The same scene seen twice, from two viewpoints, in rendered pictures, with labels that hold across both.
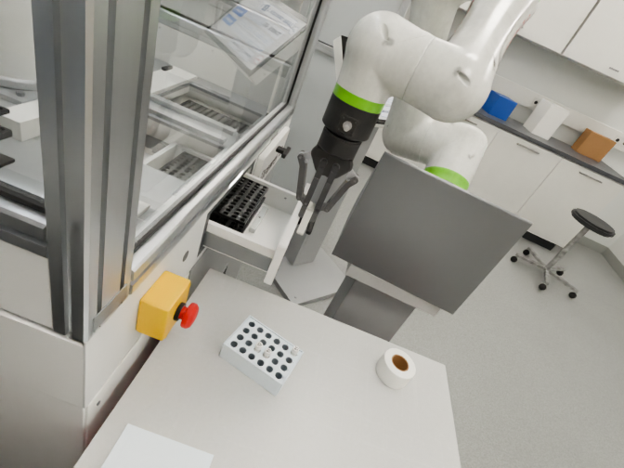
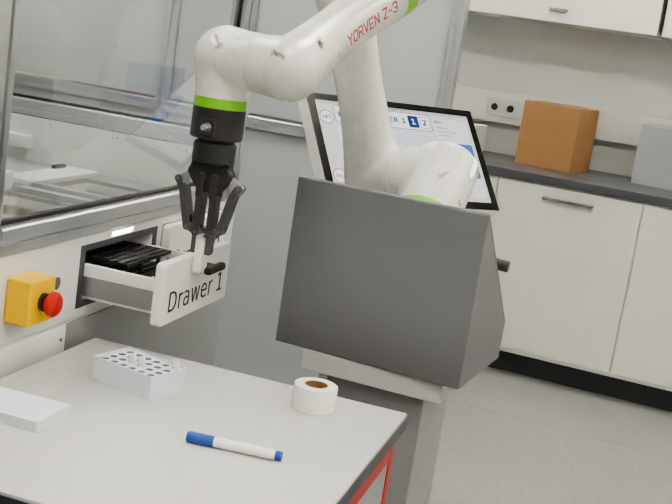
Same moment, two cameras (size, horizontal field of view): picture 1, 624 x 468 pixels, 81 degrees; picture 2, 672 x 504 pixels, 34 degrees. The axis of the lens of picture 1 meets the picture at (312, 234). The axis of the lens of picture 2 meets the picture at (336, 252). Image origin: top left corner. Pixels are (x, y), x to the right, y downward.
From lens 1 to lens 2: 1.32 m
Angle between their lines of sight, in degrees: 28
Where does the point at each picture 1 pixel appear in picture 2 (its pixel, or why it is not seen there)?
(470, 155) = (442, 174)
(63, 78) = not seen: outside the picture
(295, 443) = (161, 420)
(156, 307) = (21, 282)
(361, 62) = (203, 67)
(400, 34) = (228, 38)
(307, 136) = not seen: hidden behind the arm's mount
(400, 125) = (355, 163)
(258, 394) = (129, 397)
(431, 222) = (378, 250)
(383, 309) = not seen: hidden behind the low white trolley
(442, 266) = (414, 311)
